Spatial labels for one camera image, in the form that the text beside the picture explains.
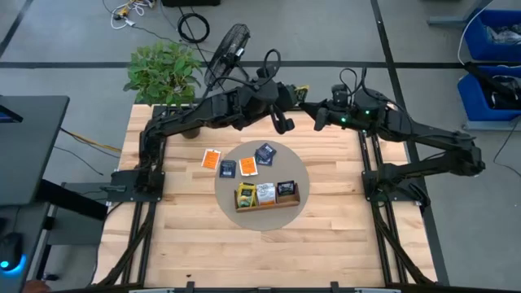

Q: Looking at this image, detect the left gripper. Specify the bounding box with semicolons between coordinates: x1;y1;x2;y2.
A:
264;80;300;135

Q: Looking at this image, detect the white Tazo tea packet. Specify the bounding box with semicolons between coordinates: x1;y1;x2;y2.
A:
256;181;278;206

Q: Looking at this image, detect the wooden tea organizer box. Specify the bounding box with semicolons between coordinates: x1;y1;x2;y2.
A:
234;181;301;213

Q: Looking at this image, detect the round grey mat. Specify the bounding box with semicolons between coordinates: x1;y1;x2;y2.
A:
214;140;311;232

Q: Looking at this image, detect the coiled black cable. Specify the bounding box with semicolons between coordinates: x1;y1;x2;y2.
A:
177;11;211;45

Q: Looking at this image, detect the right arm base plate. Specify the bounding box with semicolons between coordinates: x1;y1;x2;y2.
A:
361;170;420;203

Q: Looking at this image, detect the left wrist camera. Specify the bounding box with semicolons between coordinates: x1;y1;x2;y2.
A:
256;64;280;87

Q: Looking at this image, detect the green leafy potted tree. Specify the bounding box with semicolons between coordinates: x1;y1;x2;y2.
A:
123;40;204;106

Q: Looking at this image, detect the black device with blue light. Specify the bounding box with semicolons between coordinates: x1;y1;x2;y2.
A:
0;231;28;282

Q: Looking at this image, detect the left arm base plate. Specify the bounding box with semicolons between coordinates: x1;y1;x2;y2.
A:
110;169;166;203

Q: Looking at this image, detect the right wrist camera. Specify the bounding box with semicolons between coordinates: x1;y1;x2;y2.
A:
331;83;351;103

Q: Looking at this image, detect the black floor fan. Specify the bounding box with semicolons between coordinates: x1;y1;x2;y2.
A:
203;23;252;89

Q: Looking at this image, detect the white yellow cable bundle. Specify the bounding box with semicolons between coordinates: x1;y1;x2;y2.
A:
109;0;156;30

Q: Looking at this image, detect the blue storage bin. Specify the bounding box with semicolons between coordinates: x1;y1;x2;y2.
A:
457;64;521;122
463;8;521;62

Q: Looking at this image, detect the yellow floor cable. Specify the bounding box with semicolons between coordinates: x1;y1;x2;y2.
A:
59;128;123;154

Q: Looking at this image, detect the black table frame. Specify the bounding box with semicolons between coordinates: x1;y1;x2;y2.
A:
92;103;449;293

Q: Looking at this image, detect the black desk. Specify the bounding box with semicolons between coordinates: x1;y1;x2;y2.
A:
0;95;71;207

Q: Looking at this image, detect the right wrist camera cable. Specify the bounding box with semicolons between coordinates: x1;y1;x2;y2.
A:
339;67;368;95

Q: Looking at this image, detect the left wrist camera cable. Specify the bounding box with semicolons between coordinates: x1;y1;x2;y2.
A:
261;48;282;79

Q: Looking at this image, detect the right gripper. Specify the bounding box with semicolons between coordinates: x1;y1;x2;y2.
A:
299;100;355;133

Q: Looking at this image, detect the orange white tea packet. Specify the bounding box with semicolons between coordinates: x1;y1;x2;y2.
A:
201;148;222;171
239;155;260;177

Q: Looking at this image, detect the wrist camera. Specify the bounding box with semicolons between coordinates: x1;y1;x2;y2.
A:
331;83;351;103
256;64;280;87

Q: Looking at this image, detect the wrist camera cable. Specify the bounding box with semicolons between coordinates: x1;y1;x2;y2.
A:
339;67;368;95
261;48;282;79

